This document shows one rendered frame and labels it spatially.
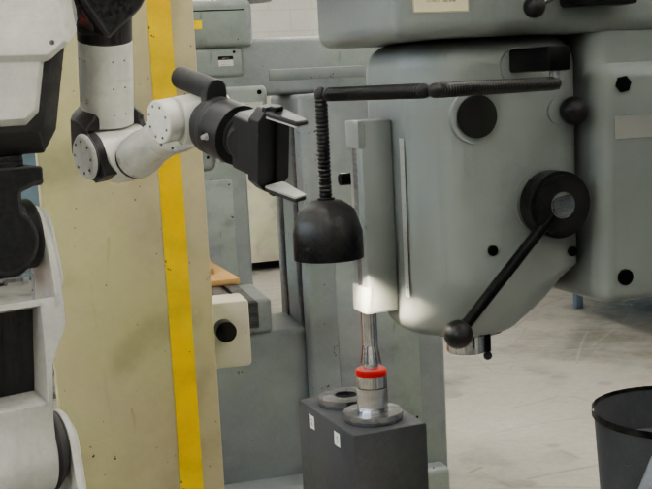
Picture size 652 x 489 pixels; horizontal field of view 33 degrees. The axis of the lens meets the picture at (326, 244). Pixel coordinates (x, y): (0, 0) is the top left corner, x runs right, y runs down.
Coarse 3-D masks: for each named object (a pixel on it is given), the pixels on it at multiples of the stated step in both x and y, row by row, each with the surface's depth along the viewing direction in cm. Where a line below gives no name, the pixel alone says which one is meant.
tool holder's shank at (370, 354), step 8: (360, 312) 165; (368, 320) 164; (368, 328) 164; (376, 328) 165; (368, 336) 164; (376, 336) 165; (368, 344) 164; (376, 344) 165; (368, 352) 165; (376, 352) 165; (360, 360) 166; (368, 360) 165; (376, 360) 165; (368, 368) 165; (376, 368) 165
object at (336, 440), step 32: (320, 416) 171; (352, 416) 164; (384, 416) 163; (320, 448) 172; (352, 448) 160; (384, 448) 162; (416, 448) 164; (320, 480) 174; (352, 480) 161; (384, 480) 162; (416, 480) 164
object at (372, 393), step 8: (384, 376) 165; (360, 384) 165; (368, 384) 164; (376, 384) 164; (384, 384) 165; (360, 392) 165; (368, 392) 164; (376, 392) 164; (384, 392) 165; (360, 400) 165; (368, 400) 165; (376, 400) 165; (384, 400) 165; (360, 408) 166; (368, 408) 165; (376, 408) 165; (384, 408) 165
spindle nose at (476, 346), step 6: (474, 342) 125; (480, 342) 125; (450, 348) 126; (462, 348) 125; (468, 348) 125; (474, 348) 125; (480, 348) 125; (456, 354) 126; (462, 354) 125; (468, 354) 125; (474, 354) 125
